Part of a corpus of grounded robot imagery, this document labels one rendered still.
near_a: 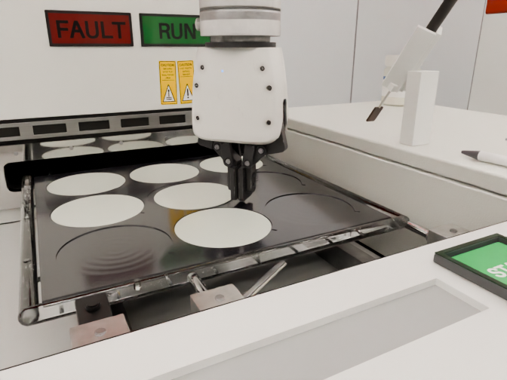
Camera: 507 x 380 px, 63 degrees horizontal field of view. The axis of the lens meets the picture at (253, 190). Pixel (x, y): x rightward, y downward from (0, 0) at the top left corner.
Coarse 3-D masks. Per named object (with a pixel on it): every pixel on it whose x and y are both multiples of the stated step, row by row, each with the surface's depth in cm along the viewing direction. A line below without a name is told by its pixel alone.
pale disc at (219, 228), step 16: (224, 208) 48; (176, 224) 43; (192, 224) 43; (208, 224) 43; (224, 224) 43; (240, 224) 43; (256, 224) 43; (192, 240) 40; (208, 240) 40; (224, 240) 40; (240, 240) 40; (256, 240) 40
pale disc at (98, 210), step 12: (72, 204) 49; (84, 204) 49; (96, 204) 49; (108, 204) 49; (120, 204) 49; (132, 204) 49; (60, 216) 45; (72, 216) 45; (84, 216) 45; (96, 216) 45; (108, 216) 45; (120, 216) 45; (132, 216) 45
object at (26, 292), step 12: (24, 180) 57; (24, 192) 52; (24, 204) 48; (24, 216) 45; (24, 228) 42; (24, 240) 39; (24, 252) 37; (36, 252) 38; (24, 264) 35; (36, 264) 36; (24, 276) 33; (36, 276) 34; (24, 288) 31; (36, 288) 32; (24, 300) 30; (36, 300) 30; (24, 324) 29
